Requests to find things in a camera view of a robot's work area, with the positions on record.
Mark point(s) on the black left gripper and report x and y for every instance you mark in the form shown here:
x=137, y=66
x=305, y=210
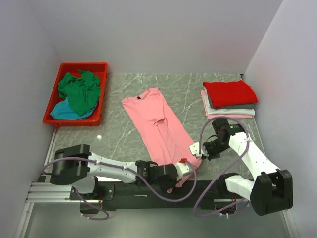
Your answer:
x=172, y=184

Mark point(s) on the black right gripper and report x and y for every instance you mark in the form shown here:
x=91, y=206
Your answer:
x=210, y=155

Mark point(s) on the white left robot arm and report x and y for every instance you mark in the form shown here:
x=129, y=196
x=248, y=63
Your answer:
x=79, y=167

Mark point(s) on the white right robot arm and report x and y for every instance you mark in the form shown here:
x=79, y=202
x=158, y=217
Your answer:
x=269, y=191

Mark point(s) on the folded grey t shirt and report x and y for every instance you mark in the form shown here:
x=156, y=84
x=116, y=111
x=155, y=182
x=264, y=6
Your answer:
x=239, y=106

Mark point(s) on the folded red t shirt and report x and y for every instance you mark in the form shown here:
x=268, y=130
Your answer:
x=224, y=94

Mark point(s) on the red plastic bin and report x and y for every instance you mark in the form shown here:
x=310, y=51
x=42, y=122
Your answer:
x=99, y=69

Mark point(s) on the green t shirt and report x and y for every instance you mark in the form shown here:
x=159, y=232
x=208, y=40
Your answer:
x=82, y=92

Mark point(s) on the blue t shirt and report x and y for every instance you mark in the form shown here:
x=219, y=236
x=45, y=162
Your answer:
x=62, y=111

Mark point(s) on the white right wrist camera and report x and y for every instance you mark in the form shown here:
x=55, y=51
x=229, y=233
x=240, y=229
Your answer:
x=197, y=150

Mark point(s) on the aluminium frame rail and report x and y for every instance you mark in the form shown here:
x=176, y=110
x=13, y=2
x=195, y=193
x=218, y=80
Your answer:
x=49, y=213

